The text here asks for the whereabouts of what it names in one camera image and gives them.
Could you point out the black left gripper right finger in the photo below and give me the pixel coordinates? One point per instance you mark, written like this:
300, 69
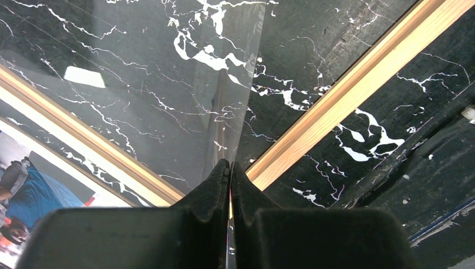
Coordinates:
270, 236

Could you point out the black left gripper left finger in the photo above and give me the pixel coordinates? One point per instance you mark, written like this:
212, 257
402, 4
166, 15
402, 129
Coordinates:
191, 233

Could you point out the colour street photo print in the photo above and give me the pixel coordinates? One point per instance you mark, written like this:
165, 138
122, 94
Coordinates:
41, 189

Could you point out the clear plastic cover sheet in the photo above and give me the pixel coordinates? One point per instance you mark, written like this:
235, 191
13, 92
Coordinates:
168, 82

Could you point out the light wooden picture frame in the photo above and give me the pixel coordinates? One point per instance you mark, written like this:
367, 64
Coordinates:
421, 25

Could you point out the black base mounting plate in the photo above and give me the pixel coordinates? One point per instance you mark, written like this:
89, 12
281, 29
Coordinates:
428, 181

